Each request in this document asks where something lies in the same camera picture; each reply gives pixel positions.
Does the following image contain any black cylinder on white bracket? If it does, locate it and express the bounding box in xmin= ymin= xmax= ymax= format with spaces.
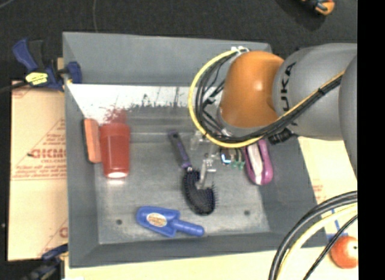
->
xmin=267 ymin=129 xmax=296 ymax=146

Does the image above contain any orange round fruit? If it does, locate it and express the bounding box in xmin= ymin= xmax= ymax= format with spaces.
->
xmin=330 ymin=235 xmax=359 ymax=269

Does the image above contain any purple and white oval object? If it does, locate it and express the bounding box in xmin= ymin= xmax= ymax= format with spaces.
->
xmin=244 ymin=138 xmax=274 ymax=186

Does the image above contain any purple and black hairbrush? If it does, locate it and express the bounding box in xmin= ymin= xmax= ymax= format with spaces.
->
xmin=167 ymin=130 xmax=218 ymax=216

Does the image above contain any orange sponge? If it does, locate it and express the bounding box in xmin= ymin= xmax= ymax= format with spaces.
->
xmin=82 ymin=117 xmax=102 ymax=164

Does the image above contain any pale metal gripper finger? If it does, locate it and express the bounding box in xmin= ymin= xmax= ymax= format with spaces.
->
xmin=197 ymin=157 xmax=218 ymax=190
xmin=189 ymin=130 xmax=212 ymax=154

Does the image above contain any brown cardboard board red print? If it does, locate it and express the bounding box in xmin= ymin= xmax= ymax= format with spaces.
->
xmin=6 ymin=79 xmax=359 ymax=262

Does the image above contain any grey metal bin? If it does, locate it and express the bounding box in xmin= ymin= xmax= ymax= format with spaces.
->
xmin=62 ymin=31 xmax=328 ymax=267

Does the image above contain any red plastic cup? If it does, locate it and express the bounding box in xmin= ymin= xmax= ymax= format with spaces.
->
xmin=99 ymin=122 xmax=131 ymax=179

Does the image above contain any blue toy trowel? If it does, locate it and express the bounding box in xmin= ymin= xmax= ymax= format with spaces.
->
xmin=135 ymin=205 xmax=206 ymax=238

